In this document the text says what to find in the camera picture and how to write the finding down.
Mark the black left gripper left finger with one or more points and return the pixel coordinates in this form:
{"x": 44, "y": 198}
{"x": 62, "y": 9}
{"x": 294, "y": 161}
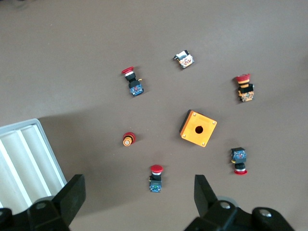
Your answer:
{"x": 60, "y": 209}

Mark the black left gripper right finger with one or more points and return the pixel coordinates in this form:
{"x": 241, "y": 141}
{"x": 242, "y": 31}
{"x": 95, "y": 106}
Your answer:
{"x": 216, "y": 216}

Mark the white ridged plastic tray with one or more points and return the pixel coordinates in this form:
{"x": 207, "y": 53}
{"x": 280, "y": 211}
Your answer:
{"x": 24, "y": 156}

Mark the red yellow button head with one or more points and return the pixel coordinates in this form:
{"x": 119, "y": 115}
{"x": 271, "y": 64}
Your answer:
{"x": 128, "y": 138}

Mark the red emergency stop orange block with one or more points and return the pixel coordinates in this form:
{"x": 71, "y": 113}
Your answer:
{"x": 245, "y": 92}

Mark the orange contact block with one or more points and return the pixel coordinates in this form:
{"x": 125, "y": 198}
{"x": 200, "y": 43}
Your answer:
{"x": 185, "y": 61}

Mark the orange button enclosure box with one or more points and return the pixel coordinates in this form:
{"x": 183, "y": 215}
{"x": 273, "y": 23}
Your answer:
{"x": 190, "y": 130}

